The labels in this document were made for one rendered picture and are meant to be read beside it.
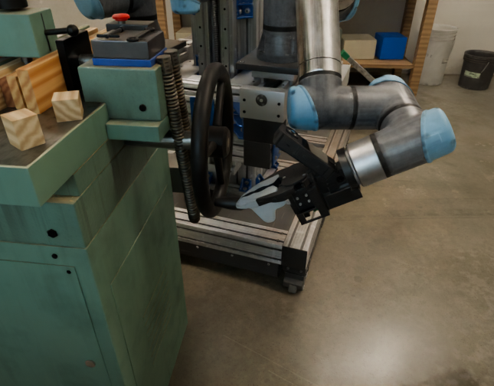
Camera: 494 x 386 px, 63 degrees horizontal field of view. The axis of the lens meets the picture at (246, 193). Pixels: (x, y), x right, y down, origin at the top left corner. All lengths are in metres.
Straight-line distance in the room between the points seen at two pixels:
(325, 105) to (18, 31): 0.52
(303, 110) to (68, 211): 0.40
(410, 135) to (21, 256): 0.66
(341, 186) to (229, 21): 0.87
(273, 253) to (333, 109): 0.85
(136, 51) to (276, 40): 0.63
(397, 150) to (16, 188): 0.53
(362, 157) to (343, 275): 1.07
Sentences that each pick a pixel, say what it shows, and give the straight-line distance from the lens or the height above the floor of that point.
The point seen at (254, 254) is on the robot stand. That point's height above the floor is 0.16.
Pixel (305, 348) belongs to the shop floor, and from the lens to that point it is 1.42.
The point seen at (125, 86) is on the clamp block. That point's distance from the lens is 0.72.
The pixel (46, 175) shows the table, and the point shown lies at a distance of 0.60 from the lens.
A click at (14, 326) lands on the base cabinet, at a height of 0.49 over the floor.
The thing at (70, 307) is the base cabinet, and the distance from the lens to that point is 0.83.
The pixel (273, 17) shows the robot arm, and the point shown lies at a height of 0.94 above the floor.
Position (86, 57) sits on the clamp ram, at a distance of 0.80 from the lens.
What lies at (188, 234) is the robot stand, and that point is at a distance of 1.55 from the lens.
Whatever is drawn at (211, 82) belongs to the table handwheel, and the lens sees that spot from 0.68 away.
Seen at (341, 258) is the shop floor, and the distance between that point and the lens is 1.75.
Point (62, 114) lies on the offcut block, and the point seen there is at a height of 0.91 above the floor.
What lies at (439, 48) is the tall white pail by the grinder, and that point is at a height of 0.32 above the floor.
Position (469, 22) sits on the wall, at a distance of 4.38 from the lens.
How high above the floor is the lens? 1.14
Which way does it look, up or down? 33 degrees down
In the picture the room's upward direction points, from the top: straight up
